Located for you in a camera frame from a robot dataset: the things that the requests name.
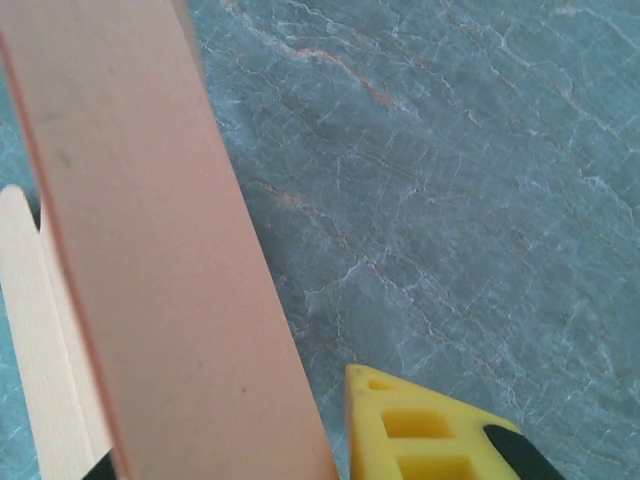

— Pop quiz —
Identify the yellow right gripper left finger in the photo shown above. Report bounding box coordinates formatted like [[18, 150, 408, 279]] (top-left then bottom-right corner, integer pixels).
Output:
[[87, 447, 122, 480]]

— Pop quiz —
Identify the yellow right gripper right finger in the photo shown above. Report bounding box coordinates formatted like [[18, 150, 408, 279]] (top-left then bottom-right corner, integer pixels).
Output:
[[343, 363, 567, 480]]

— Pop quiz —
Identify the pink paper box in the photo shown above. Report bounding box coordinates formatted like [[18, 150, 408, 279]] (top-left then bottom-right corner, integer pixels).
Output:
[[0, 0, 342, 480]]

